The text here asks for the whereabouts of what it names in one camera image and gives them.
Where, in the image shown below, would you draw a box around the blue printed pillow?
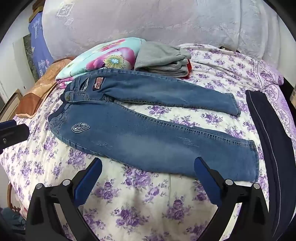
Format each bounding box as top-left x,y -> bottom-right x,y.
28,17 -> 55,77

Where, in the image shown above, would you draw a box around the blue denim jeans pants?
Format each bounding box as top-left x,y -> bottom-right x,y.
48,69 -> 259,183

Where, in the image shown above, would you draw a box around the grey folded pants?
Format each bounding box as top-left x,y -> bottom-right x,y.
134,42 -> 192,78

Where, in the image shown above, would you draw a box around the green patterned cloth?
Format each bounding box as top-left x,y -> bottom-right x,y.
23,35 -> 38,81

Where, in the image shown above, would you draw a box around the cardboard box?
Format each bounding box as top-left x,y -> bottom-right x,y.
289,85 -> 296,109

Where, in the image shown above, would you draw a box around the red cloth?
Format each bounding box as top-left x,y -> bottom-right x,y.
184,59 -> 193,80

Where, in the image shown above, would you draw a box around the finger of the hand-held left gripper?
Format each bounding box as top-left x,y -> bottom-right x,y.
0,119 -> 30,153

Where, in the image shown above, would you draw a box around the dark navy pants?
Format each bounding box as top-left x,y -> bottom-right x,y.
245,90 -> 296,237

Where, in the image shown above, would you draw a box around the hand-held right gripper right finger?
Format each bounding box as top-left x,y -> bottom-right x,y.
194,157 -> 270,241

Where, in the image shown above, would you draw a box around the pale lace headboard cover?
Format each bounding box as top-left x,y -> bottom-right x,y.
42,0 -> 284,63

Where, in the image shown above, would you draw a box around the purple floral bedsheet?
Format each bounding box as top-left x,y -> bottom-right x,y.
0,43 -> 292,241

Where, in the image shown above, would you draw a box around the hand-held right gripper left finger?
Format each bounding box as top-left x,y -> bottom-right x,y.
25,158 -> 103,241

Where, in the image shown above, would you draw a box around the orange brown satin pillow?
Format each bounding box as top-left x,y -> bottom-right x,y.
16,58 -> 74,118

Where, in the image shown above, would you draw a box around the teal crumpled cloth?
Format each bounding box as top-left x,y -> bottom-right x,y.
0,206 -> 26,232

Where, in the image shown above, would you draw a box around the teal floral folded blanket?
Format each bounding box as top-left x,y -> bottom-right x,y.
55,37 -> 147,85

